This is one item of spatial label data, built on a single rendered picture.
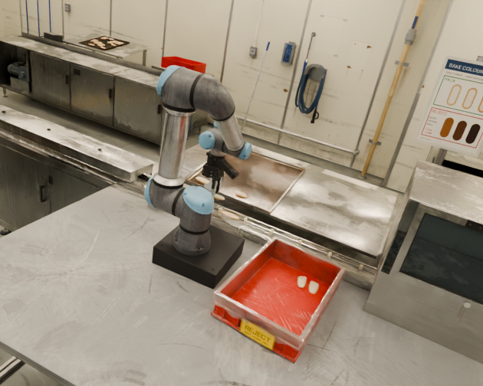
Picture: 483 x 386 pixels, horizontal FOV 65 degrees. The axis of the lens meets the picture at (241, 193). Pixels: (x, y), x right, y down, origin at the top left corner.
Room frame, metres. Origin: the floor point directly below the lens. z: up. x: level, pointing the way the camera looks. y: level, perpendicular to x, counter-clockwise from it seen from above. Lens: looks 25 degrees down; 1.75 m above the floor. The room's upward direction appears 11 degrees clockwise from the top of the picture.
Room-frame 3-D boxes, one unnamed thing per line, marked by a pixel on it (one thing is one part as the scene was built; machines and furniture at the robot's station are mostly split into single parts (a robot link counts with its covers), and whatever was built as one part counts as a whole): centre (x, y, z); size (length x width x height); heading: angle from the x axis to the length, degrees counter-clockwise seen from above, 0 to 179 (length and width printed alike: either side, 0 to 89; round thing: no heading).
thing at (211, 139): (1.56, 0.16, 1.23); 0.11 x 0.11 x 0.08; 71
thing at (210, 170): (1.67, 0.15, 1.08); 0.09 x 0.08 x 0.12; 71
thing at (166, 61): (5.35, 1.10, 0.94); 0.51 x 0.36 x 0.13; 72
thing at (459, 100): (2.03, -1.02, 1.50); 0.33 x 0.01 x 0.45; 74
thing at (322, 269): (1.11, -0.22, 0.88); 0.49 x 0.34 x 0.10; 155
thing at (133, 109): (5.35, 2.18, 0.51); 3.00 x 1.26 x 1.03; 68
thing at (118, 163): (2.06, 1.12, 0.89); 1.25 x 0.18 x 0.09; 68
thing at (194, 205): (1.25, 0.16, 1.06); 0.13 x 0.12 x 0.14; 71
